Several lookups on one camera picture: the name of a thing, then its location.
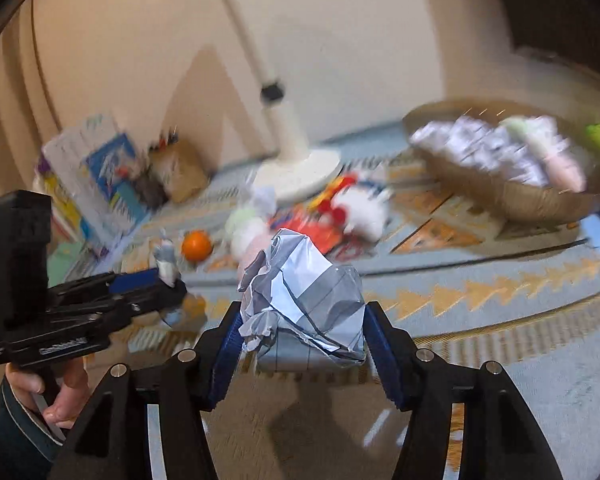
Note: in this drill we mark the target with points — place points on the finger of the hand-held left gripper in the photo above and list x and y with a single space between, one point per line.
145 300
130 280

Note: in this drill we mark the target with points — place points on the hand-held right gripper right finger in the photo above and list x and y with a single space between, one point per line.
385 360

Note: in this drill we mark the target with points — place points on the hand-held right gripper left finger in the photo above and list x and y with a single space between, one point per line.
225 360

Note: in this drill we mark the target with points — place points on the small paper wad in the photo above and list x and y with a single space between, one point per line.
166 262

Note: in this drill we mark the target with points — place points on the lined paper ball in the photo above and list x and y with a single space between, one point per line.
305 300

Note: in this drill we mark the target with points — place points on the woven basket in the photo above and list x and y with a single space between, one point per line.
505 205

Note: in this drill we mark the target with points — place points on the pile of papers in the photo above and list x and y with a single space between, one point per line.
460 145

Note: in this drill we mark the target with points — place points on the person's left forearm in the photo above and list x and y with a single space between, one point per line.
10 440

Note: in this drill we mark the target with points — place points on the person's left hand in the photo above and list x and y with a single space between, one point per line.
70 395

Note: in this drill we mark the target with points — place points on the orange fruit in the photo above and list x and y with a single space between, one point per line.
196 246

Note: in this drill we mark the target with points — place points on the stack of books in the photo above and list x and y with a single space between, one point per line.
95 175

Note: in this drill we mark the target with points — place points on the patterned rug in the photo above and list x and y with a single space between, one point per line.
480 300

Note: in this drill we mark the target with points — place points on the pale green pink soft toy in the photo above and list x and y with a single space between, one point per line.
555 155
245 232

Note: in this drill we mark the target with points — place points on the brown paper bag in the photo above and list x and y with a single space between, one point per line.
180 170

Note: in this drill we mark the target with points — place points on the white plush toy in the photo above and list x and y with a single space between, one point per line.
362 212

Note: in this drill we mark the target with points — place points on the small white crumpled paper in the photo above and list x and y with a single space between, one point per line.
265 199

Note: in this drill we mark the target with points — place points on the white stand lamp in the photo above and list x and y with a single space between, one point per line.
280 125

